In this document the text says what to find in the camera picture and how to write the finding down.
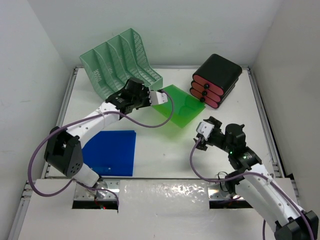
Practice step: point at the green clip file folder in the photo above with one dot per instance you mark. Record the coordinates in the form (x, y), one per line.
(186, 107)

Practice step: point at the white front panel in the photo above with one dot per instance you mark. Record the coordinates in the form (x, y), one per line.
(148, 210)

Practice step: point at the blue file folder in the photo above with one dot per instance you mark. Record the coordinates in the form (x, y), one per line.
(111, 153)

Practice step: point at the pink drawer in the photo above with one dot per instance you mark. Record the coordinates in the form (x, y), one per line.
(205, 92)
(201, 84)
(211, 99)

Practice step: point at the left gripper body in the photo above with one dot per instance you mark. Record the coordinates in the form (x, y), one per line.
(142, 100)

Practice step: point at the pink bottom drawer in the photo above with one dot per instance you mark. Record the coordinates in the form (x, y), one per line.
(211, 99)

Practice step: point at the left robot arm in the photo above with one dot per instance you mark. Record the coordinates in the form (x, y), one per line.
(64, 150)

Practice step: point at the mint green file organizer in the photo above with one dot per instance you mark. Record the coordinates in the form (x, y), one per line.
(110, 64)

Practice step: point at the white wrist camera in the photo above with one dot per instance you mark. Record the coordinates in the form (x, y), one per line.
(157, 98)
(205, 129)

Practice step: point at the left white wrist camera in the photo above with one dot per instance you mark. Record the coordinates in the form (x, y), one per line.
(157, 98)

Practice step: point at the pink top drawer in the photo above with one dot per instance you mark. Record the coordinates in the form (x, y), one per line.
(201, 84)

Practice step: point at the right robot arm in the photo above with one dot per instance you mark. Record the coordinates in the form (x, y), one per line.
(252, 181)

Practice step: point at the black drawer cabinet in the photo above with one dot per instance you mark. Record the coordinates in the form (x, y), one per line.
(221, 72)

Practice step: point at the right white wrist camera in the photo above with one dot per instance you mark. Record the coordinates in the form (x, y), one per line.
(205, 129)

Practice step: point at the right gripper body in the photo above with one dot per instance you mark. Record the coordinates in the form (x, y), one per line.
(216, 139)

